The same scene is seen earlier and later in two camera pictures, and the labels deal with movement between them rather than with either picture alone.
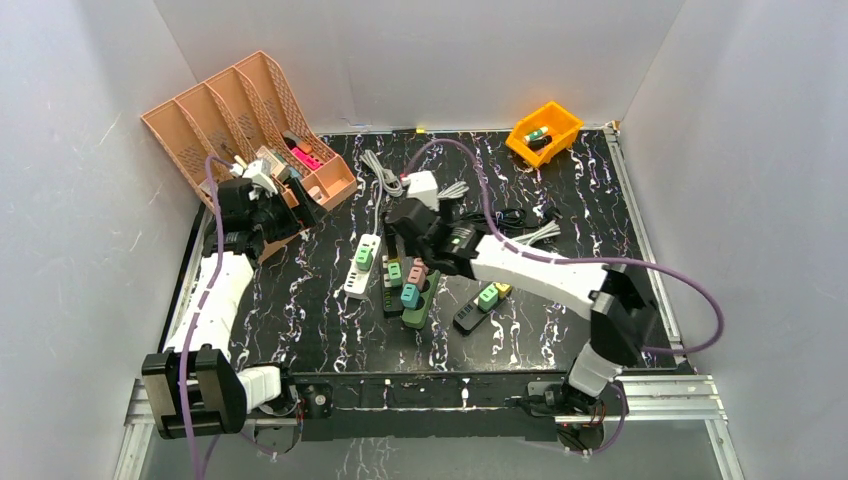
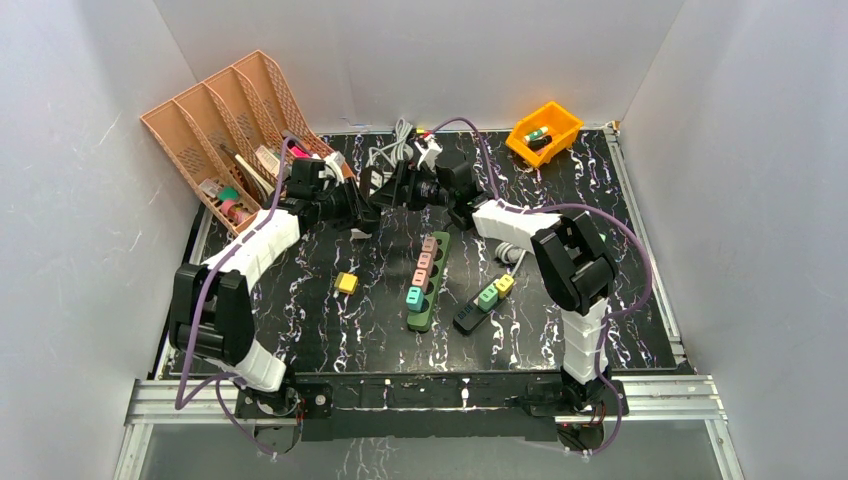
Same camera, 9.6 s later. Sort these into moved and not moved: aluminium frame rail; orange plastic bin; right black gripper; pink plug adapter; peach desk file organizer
Moved: pink plug adapter; right black gripper
Not moved: peach desk file organizer; orange plastic bin; aluminium frame rail
